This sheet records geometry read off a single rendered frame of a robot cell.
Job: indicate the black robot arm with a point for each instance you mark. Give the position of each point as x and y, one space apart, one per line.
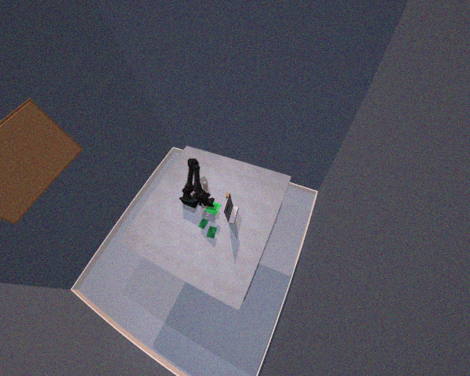
196 187

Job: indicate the green translucent square zone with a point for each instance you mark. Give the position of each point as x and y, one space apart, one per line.
213 210

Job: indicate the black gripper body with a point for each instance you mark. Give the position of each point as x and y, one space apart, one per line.
206 201

